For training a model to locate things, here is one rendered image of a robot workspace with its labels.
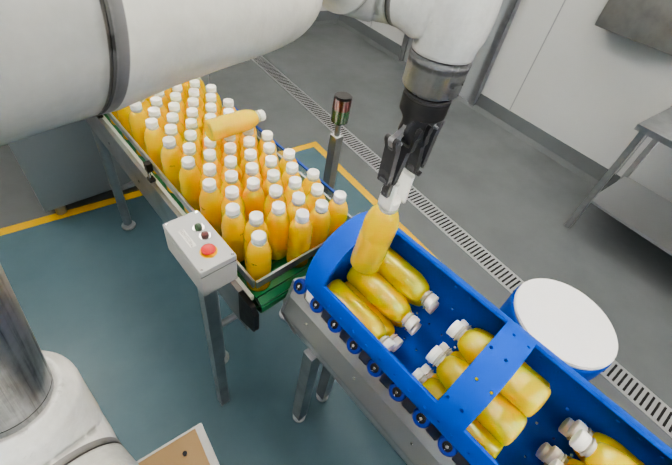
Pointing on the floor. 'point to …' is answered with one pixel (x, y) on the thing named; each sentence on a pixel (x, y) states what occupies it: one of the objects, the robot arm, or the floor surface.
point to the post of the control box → (215, 344)
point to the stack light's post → (332, 159)
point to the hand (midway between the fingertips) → (395, 190)
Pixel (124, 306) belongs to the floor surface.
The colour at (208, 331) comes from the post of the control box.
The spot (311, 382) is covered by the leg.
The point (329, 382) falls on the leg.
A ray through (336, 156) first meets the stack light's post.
